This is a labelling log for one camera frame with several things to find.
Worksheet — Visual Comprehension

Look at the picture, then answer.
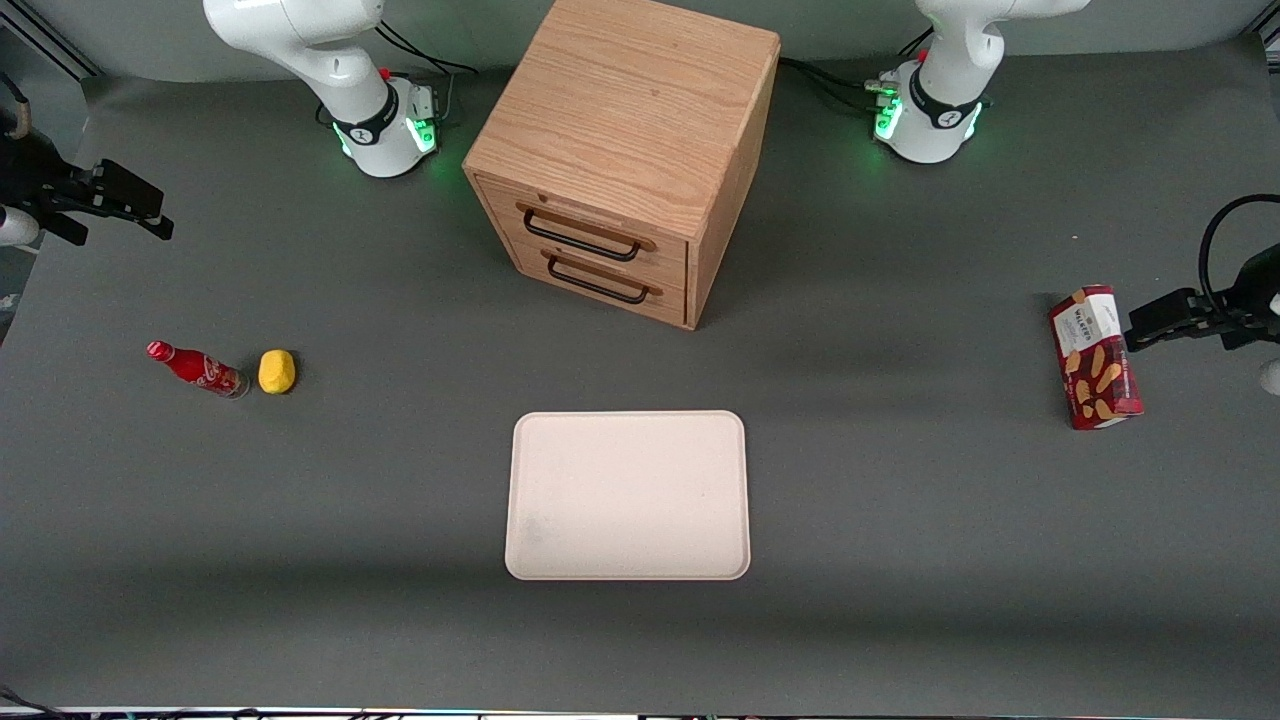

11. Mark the wooden drawer front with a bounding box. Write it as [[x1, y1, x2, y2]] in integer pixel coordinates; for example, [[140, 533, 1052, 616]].
[[505, 236, 689, 330], [474, 174, 691, 292]]

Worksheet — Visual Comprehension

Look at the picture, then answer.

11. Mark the wooden drawer cabinet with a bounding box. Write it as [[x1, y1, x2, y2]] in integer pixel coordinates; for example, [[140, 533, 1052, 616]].
[[462, 0, 782, 332]]

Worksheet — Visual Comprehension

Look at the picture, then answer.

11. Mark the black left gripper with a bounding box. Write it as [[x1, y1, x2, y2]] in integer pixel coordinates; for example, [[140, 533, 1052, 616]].
[[1127, 245, 1280, 353]]

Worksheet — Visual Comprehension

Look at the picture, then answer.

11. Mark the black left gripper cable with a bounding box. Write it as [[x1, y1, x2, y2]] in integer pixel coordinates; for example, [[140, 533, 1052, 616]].
[[1198, 194, 1280, 313]]

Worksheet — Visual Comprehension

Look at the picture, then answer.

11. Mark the black metal drawer handle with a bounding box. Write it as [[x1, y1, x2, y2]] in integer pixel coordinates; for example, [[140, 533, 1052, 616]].
[[517, 203, 659, 264], [541, 250, 664, 306]]

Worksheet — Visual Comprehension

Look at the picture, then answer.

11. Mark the beige plastic tray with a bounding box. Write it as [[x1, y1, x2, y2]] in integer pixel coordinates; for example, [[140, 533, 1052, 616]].
[[504, 410, 752, 582]]

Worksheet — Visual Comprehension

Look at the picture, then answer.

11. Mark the yellow lemon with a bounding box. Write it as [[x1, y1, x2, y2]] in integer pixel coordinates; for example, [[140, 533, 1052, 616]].
[[258, 349, 298, 396]]

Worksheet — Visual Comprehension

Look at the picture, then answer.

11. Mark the black right arm base cable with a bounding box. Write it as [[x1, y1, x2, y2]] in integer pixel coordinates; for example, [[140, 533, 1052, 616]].
[[374, 20, 481, 77]]

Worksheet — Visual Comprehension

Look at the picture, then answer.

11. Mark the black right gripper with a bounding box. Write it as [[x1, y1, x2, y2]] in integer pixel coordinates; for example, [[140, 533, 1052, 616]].
[[0, 128, 175, 247]]

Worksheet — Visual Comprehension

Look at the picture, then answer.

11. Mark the black cable at table edge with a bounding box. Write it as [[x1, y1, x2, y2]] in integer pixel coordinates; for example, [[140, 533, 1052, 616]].
[[0, 685, 63, 720]]

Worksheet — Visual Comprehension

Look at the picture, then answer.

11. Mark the red shortbread cookie box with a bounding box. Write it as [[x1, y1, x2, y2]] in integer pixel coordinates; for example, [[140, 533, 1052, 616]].
[[1048, 284, 1145, 432]]

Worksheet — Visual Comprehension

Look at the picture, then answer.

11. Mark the red coke bottle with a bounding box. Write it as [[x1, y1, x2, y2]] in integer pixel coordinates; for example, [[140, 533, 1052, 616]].
[[146, 340, 251, 401]]

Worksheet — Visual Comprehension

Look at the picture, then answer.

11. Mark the black arm base cable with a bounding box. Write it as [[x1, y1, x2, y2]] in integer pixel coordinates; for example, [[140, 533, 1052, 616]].
[[778, 55, 901, 113], [374, 20, 481, 77]]

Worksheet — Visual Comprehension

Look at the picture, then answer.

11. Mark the black left arm base cable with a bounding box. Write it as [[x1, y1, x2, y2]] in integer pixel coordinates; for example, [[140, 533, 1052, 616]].
[[778, 55, 901, 113]]

